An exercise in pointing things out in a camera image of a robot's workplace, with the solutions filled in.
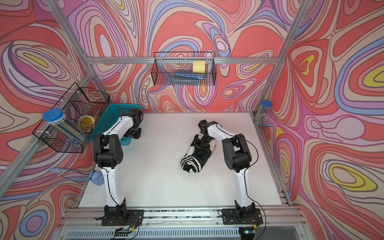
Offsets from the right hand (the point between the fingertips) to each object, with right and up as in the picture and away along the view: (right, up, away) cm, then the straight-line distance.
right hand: (195, 156), depth 94 cm
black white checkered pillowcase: (0, +1, -9) cm, 9 cm away
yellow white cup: (-58, +21, -17) cm, 64 cm away
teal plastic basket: (-64, +30, +18) cm, 73 cm away
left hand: (-43, +12, +6) cm, 45 cm away
